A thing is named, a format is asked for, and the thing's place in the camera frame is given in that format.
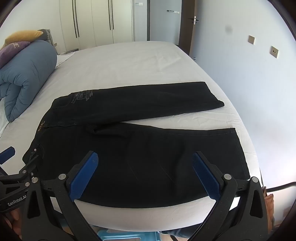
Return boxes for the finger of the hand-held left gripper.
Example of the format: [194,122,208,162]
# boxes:
[0,146,16,165]
[14,145,45,187]

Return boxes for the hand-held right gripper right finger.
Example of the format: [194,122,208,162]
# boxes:
[192,151,274,241]

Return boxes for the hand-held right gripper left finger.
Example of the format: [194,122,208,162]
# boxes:
[22,151,100,241]

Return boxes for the black pants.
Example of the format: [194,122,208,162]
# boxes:
[22,82,250,209]

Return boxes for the rolled blue duvet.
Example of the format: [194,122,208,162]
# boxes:
[0,40,58,122]

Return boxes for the purple pillow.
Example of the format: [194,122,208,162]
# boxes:
[0,41,31,69]

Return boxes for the yellow pillow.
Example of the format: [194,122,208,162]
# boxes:
[5,30,44,45]

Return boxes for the grey pillow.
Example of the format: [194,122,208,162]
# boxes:
[38,29,58,47]

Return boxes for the white bed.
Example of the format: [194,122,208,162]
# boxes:
[0,40,263,232]

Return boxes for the dark brown door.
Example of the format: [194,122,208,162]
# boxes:
[179,0,199,56]

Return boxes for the white wardrobe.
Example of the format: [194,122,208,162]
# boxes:
[59,0,134,51]

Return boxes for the black cable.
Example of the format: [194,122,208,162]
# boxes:
[264,179,296,192]

